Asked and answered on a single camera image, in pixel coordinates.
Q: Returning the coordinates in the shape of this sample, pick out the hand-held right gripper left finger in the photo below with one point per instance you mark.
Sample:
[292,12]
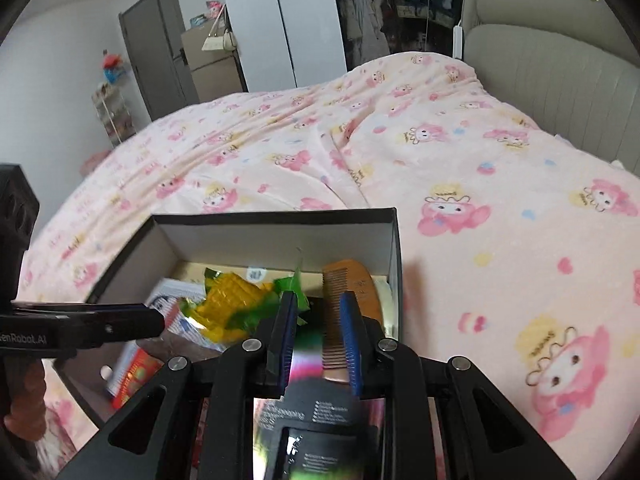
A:
[285,340]

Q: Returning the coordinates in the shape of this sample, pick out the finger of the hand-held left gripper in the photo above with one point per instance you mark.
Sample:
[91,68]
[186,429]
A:
[115,306]
[110,327]

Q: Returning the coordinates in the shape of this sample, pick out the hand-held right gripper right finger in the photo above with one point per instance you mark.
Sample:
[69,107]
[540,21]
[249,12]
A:
[350,340]

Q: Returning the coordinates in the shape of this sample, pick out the wooden comb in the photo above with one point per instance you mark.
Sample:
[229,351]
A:
[345,285]

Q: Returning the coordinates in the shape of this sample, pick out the green yellow snack packet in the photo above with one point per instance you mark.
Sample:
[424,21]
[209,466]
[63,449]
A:
[230,300]

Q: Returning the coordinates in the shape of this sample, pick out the black small box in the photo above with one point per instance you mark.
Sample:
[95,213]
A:
[325,410]

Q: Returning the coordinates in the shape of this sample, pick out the black cardboard box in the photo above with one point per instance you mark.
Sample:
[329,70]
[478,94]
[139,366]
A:
[280,240]

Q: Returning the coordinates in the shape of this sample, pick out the person's left hand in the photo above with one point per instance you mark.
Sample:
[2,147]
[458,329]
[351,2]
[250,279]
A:
[27,400]

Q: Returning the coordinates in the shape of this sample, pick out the red white snack packet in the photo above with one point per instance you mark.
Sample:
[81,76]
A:
[172,305]

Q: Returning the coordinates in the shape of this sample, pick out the white red patterned cloth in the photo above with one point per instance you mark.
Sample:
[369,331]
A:
[60,415]

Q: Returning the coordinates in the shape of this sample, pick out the white shelf rack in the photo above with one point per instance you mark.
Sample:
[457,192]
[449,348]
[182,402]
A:
[114,115]

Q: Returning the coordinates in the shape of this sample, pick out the red plush toy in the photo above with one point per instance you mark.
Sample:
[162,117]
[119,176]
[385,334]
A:
[112,65]

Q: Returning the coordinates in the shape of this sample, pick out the pink printed blanket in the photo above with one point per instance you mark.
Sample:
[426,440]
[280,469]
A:
[450,160]

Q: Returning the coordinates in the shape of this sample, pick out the grey door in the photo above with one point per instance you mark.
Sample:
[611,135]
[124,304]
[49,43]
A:
[155,45]

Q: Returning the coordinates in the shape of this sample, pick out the brown cabinet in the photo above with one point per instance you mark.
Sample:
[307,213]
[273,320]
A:
[215,75]

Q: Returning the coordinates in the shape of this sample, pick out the cream handbag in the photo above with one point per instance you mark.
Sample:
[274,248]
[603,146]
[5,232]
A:
[217,40]

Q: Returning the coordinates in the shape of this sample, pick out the white wardrobe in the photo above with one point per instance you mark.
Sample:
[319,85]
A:
[300,20]

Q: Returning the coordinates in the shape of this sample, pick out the white plug adapter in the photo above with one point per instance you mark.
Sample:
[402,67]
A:
[458,37]

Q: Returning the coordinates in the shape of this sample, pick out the dark glass wardrobe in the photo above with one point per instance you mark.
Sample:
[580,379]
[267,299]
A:
[400,10]

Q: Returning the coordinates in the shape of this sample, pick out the grey padded headboard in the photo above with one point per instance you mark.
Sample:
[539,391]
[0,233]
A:
[540,60]

